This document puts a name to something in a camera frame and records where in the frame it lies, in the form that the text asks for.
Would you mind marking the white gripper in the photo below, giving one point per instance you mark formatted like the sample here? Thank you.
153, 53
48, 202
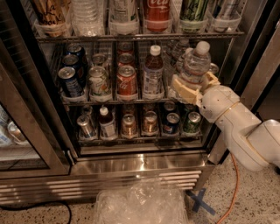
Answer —
216, 102

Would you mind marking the clear water bottle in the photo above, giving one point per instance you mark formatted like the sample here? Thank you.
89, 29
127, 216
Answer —
196, 64
178, 53

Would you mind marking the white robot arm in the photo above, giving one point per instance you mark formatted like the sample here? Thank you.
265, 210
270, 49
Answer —
254, 143

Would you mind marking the green can bottom shelf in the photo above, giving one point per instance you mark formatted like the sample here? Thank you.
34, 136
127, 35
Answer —
192, 123

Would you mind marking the brown tea bottle white cap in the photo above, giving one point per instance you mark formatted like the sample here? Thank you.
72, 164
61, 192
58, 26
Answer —
152, 73

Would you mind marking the orange can shelf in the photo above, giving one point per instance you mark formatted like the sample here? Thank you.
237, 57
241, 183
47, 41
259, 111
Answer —
129, 126
150, 123

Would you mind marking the green bottle top shelf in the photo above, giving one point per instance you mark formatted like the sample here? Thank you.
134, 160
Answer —
192, 15

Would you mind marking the dark bottle top shelf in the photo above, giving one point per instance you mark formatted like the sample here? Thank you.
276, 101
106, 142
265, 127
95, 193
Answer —
223, 16

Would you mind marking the red cola bottle top shelf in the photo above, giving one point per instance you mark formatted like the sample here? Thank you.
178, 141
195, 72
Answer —
156, 13

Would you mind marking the front orange can bottom shelf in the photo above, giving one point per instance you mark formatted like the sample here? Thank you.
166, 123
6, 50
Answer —
129, 126

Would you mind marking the small tea bottle bottom shelf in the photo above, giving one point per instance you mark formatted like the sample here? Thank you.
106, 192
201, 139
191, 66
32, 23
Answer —
107, 123

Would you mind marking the white label bottle top shelf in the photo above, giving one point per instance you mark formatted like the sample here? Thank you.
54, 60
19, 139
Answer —
123, 18

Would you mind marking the stainless steel fridge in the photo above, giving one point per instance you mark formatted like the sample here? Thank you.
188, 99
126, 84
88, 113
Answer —
246, 57

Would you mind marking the silver can bottom shelf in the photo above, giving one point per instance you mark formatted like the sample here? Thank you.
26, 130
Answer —
86, 126

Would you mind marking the clear bottle top shelf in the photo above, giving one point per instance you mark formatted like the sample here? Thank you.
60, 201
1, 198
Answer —
87, 20

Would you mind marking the glass fridge door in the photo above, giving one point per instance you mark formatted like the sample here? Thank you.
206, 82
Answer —
32, 149

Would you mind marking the front red cola can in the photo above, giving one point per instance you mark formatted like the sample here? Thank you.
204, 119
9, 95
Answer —
127, 83

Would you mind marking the red cola can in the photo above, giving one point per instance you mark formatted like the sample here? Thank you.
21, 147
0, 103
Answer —
127, 83
126, 59
125, 47

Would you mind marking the middle red cola can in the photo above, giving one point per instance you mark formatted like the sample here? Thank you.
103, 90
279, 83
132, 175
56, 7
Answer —
126, 59

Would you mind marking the rear red cola can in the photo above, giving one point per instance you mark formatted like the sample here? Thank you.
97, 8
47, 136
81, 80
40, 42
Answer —
125, 47

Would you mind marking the front white green soda can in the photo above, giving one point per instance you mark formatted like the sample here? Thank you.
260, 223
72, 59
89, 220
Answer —
99, 86

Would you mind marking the white green soda can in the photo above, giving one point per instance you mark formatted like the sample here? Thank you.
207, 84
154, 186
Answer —
99, 86
101, 60

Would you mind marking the rear white green soda can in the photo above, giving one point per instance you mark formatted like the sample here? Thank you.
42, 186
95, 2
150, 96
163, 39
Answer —
101, 60

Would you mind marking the blue tape cross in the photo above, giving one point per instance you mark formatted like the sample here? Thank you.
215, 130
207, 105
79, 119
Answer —
199, 202

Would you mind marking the clear plastic bin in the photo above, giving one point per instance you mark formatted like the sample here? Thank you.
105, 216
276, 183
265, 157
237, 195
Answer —
146, 202

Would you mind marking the rear blue soda can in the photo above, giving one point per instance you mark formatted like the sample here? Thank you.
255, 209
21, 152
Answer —
77, 50

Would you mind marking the blue soda can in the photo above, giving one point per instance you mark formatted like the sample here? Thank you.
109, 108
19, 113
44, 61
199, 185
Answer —
69, 82
73, 61
77, 50

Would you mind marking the front blue soda can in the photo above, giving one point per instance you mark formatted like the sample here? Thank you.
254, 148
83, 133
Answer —
69, 82

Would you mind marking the middle blue soda can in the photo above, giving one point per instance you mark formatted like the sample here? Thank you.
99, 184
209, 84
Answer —
73, 61

